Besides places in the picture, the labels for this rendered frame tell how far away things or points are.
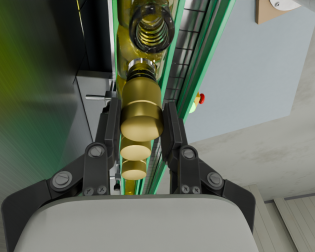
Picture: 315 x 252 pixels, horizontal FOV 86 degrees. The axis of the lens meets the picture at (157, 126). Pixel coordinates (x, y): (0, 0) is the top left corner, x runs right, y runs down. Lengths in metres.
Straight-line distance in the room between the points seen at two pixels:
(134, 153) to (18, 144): 0.12
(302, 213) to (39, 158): 7.46
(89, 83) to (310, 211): 7.46
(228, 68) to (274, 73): 0.24
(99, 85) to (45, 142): 0.26
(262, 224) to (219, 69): 4.54
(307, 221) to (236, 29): 7.06
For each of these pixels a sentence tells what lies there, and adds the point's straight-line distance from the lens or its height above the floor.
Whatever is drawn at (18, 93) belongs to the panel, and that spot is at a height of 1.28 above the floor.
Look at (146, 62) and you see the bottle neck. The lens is 0.18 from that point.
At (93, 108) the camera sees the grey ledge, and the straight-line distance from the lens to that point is 0.54.
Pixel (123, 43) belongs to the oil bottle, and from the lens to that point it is 0.19.
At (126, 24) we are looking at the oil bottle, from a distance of 0.18.
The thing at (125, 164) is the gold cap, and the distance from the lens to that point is 0.23.
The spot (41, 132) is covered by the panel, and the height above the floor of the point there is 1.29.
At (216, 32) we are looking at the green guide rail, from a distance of 0.34.
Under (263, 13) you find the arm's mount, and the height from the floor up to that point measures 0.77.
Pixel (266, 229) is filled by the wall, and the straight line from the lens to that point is 5.11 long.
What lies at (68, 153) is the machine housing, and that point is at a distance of 0.45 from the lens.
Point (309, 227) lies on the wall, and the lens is 7.49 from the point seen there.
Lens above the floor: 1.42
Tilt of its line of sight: 39 degrees down
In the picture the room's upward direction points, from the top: 175 degrees clockwise
